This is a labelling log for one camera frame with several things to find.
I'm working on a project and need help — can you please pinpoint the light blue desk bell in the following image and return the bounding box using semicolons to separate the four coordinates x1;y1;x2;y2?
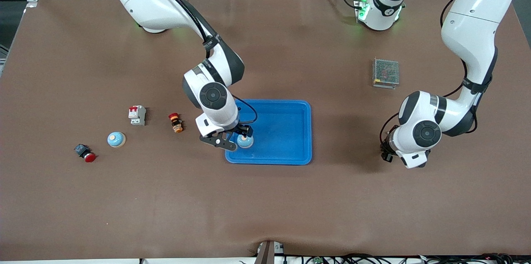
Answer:
236;133;254;149
107;132;126;149

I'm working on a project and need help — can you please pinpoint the grey metal camera post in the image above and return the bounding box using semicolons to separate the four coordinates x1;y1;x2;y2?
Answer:
256;241;285;264

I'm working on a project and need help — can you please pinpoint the brown table cover mat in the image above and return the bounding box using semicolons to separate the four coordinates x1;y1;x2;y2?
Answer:
0;0;531;261

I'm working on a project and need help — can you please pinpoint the metal mesh power supply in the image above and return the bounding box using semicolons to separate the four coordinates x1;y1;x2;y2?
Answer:
372;58;400;89

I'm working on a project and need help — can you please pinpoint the orange push button switch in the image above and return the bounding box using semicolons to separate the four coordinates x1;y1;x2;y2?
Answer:
168;112;184;133

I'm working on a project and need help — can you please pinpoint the red emergency stop button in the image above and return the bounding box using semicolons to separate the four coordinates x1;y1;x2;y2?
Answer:
74;144;97;163

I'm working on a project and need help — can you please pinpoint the white circuit breaker red switch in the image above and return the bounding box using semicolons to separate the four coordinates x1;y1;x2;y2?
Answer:
128;105;146;126

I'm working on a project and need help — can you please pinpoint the black cable bundle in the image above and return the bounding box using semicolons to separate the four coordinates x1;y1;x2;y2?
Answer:
239;253;531;264

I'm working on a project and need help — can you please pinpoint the blue plastic tray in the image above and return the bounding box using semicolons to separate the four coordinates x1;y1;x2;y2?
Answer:
225;99;312;166

